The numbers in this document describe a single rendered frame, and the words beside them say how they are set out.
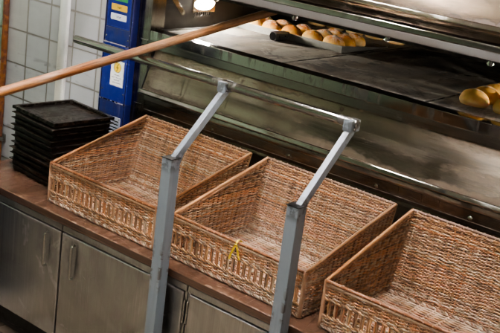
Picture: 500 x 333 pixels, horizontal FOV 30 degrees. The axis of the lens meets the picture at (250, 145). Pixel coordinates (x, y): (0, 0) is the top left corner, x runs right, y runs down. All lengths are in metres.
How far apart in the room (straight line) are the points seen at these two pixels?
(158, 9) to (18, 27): 0.84
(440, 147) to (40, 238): 1.47
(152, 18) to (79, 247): 0.96
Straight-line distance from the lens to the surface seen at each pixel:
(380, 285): 3.00
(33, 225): 3.50
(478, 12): 2.88
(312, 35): 3.79
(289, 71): 3.26
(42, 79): 2.99
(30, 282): 3.58
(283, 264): 2.63
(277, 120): 3.30
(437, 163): 3.00
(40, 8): 4.18
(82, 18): 3.97
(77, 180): 3.34
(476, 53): 2.73
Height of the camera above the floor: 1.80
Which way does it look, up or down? 16 degrees down
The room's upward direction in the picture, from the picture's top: 7 degrees clockwise
